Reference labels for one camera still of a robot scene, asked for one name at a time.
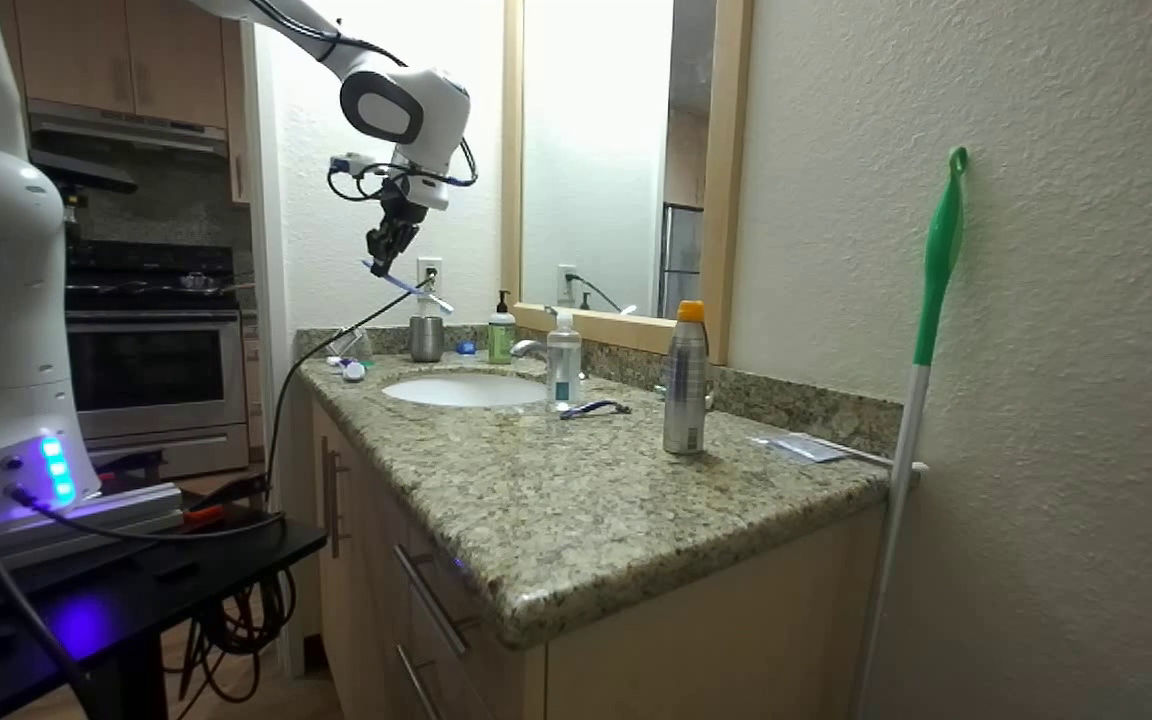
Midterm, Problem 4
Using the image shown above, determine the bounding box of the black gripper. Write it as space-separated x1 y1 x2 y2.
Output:
365 181 426 277

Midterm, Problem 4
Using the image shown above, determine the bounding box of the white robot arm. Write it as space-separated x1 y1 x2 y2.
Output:
0 0 478 285

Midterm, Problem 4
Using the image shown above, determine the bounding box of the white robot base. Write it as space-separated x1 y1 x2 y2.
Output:
0 146 178 548

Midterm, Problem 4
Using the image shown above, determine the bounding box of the silver metal cup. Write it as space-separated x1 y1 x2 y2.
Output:
408 316 445 364

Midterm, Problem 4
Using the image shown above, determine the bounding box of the clear plastic water bottle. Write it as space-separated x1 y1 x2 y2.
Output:
547 306 582 412

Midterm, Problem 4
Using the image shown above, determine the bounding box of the green soap pump bottle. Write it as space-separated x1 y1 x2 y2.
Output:
483 286 517 364

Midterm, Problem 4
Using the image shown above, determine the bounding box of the white oval sink basin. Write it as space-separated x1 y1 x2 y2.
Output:
387 370 547 409

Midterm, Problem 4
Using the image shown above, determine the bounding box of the wood framed mirror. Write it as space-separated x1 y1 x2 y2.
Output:
505 0 755 364

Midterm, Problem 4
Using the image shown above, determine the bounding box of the stainless steel oven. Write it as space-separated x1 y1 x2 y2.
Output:
33 122 248 487

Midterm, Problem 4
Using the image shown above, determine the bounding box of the silver spray can orange cap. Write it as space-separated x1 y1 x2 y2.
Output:
663 299 707 457

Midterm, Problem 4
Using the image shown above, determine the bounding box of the wooden vanity cabinet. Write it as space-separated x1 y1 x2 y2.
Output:
316 393 881 720

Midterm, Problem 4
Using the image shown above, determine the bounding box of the clear plastic packet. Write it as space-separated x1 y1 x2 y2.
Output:
768 432 850 462

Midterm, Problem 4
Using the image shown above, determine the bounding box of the black robot cart table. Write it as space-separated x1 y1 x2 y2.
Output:
0 518 323 720

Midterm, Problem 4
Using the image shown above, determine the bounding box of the wall power outlet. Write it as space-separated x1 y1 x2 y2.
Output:
415 256 445 290

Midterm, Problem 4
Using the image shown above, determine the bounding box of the black power cable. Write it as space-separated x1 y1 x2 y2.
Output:
172 277 432 713

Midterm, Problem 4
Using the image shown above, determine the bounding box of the green handled white broom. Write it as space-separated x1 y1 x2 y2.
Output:
850 146 972 720

